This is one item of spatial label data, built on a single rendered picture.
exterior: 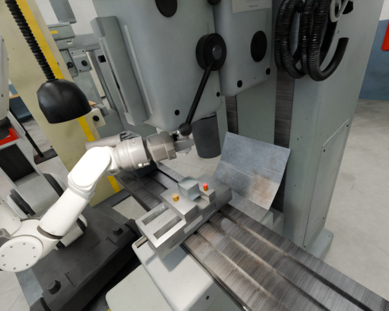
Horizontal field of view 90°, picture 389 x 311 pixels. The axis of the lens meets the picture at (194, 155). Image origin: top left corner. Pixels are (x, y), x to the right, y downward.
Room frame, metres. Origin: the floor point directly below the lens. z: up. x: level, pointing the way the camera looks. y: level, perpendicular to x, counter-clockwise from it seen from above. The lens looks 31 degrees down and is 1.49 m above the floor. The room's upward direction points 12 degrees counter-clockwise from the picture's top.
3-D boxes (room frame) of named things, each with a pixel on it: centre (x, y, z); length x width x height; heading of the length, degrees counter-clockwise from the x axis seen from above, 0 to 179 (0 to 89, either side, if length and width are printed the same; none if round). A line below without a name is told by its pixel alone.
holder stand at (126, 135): (0.97, 0.33, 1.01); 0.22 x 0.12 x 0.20; 37
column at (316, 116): (0.88, -0.48, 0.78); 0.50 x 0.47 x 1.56; 125
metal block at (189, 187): (0.55, 0.04, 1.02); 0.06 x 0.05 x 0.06; 35
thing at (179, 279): (0.53, 0.03, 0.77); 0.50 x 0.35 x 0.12; 125
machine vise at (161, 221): (0.53, 0.07, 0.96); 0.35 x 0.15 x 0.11; 125
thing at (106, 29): (0.46, 0.12, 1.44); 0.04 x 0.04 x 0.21; 35
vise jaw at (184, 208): (0.52, 0.09, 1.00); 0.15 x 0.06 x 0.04; 35
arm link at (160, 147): (0.51, 0.12, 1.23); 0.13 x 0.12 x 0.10; 10
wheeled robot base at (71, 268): (0.82, 0.82, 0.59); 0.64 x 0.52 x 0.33; 46
